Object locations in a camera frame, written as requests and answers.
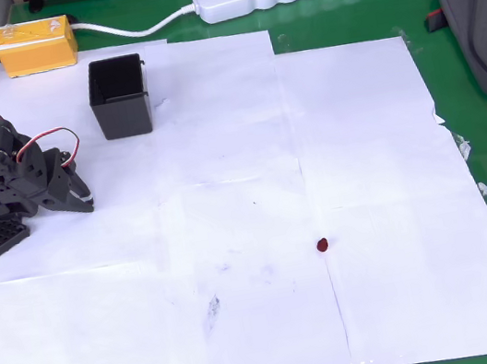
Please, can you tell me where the black square container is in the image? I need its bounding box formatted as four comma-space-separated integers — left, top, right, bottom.
81, 52, 158, 143

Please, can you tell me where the yellow cardboard box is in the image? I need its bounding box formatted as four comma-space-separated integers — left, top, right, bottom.
0, 12, 83, 82

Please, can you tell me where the white paper sheet cover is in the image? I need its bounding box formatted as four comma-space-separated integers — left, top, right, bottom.
0, 0, 487, 364

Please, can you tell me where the green desk mat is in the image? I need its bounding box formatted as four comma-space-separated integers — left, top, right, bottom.
11, 0, 487, 364

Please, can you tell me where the red black USB stick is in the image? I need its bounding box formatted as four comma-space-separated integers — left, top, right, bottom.
423, 6, 450, 34

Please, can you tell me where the red servo wire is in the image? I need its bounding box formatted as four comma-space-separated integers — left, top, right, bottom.
10, 123, 86, 177

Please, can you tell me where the white power cable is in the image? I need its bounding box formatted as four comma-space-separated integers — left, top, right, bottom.
69, 2, 203, 49

